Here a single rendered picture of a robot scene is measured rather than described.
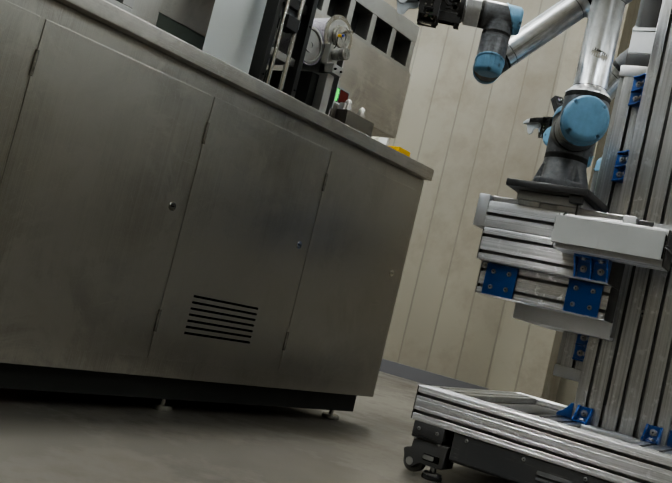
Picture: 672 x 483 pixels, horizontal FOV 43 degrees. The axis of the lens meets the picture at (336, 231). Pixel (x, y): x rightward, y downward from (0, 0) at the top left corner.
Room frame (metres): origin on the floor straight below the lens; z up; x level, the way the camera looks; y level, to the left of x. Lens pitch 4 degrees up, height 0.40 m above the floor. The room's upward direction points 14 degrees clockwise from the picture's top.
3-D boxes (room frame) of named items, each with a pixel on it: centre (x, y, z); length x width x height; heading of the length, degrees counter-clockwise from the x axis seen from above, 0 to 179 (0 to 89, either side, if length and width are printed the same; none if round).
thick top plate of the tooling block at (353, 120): (3.04, 0.16, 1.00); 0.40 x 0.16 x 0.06; 51
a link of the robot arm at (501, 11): (2.17, -0.29, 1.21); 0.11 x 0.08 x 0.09; 84
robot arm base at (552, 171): (2.28, -0.56, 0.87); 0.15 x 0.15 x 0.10
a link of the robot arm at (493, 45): (2.19, -0.29, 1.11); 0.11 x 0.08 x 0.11; 174
